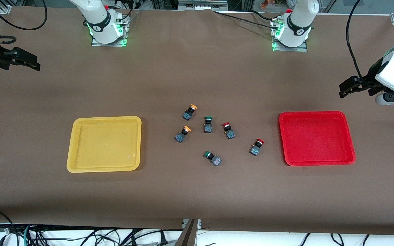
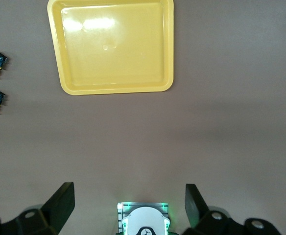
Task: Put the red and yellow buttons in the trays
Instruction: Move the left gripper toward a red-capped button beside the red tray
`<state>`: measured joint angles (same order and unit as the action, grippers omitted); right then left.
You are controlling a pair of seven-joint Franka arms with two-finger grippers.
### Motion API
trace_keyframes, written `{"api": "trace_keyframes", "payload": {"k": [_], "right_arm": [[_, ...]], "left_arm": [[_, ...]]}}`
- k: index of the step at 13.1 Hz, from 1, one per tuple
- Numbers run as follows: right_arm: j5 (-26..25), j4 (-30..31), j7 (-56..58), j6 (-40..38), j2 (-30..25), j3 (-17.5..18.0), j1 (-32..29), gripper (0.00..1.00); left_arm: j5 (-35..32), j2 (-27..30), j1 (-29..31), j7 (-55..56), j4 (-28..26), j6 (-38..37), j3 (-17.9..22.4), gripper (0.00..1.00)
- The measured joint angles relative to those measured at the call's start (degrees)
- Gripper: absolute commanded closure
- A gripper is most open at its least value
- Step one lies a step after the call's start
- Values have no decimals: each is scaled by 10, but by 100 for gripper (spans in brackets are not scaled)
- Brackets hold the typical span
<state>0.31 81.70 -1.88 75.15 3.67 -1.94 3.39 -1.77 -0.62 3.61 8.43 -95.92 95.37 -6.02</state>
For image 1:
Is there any red push button switch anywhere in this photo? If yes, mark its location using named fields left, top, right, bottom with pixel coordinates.
left=221, top=122, right=236, bottom=140
left=249, top=138, right=265, bottom=156

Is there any yellow push button switch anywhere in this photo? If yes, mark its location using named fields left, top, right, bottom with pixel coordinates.
left=174, top=126, right=192, bottom=144
left=183, top=104, right=198, bottom=121

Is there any red plastic tray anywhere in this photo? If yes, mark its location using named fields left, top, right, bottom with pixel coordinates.
left=278, top=111, right=357, bottom=167

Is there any yellow plastic tray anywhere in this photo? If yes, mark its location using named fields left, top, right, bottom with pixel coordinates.
left=66, top=116, right=142, bottom=173

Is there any grey metal box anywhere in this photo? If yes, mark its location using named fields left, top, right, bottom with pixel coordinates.
left=178, top=0, right=229, bottom=10

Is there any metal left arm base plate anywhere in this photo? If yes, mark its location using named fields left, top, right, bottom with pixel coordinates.
left=271, top=19, right=309, bottom=52

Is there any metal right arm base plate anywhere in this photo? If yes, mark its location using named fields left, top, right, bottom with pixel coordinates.
left=91, top=15, right=130, bottom=47

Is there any black cable to arm base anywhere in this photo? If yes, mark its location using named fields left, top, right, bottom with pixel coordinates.
left=250, top=10, right=279, bottom=22
left=212, top=10, right=275, bottom=28

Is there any green floor cable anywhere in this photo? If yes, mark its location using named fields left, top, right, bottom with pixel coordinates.
left=23, top=225, right=34, bottom=246

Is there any grey metal frame post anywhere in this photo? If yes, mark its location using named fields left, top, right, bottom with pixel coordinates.
left=175, top=219, right=201, bottom=246

